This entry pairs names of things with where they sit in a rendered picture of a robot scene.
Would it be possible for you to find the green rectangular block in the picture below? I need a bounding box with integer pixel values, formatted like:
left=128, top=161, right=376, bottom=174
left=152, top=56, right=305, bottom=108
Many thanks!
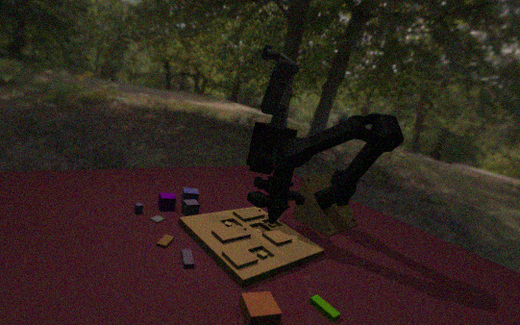
left=310, top=294, right=340, bottom=322

